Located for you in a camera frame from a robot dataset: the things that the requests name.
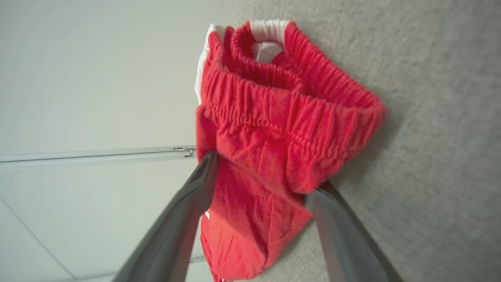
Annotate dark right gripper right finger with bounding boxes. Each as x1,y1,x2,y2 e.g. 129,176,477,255
305,180,404,282

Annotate grey fabric sofa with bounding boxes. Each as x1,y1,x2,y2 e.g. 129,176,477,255
227,0,501,282

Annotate red elastic waist shorts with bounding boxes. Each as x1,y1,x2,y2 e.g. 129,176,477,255
195,20,386,282

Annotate grey aluminium wall rail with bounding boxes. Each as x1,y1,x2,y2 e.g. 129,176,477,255
0,145,196,172

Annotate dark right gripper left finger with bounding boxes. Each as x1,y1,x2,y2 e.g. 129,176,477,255
113,151,220,282

